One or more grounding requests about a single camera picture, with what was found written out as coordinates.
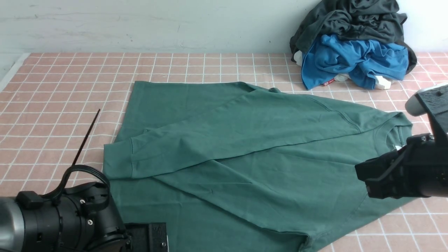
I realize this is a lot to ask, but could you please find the black thin cable tie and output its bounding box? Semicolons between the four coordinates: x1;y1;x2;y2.
71;109;101;166

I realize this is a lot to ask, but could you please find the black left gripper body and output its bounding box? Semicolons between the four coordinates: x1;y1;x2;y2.
16;182;169;252

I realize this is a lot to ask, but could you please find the black camera cable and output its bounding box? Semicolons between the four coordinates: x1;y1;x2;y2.
44;164;111;210

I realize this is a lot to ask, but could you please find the blue crumpled garment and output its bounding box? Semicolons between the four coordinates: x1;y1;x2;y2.
301;34;409;90

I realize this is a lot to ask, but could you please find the dark grey crumpled garment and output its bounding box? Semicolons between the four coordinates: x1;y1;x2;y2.
289;0;418;74

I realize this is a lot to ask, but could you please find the green long-sleeved shirt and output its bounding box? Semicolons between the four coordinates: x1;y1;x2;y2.
103;81;412;252

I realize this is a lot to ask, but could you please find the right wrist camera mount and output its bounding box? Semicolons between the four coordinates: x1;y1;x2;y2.
405;83;448;145

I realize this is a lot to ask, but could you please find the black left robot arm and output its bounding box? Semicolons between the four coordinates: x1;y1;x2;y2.
1;182;169;252

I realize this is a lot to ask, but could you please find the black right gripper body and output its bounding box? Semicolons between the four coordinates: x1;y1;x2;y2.
355;134;448;199

